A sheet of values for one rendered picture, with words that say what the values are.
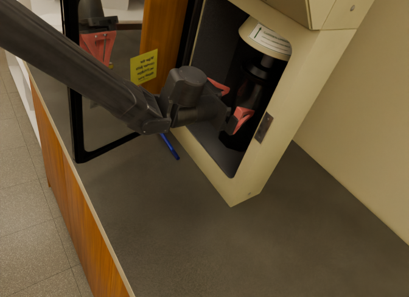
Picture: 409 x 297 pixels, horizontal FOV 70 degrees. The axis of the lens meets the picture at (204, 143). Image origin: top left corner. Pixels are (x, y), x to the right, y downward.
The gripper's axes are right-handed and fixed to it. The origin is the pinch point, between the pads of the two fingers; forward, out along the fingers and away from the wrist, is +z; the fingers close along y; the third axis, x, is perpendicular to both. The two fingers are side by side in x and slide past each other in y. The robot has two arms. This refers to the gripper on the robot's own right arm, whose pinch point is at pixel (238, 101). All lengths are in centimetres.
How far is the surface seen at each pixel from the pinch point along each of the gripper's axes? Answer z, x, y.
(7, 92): -31, 118, 184
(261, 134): -6.0, -2.2, -13.3
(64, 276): -36, 118, 29
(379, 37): 36.7, -19.5, -6.7
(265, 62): 3.4, -10.6, -0.2
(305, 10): -11.9, -27.3, -13.7
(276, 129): -3.8, -4.0, -14.6
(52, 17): -25, 8, 65
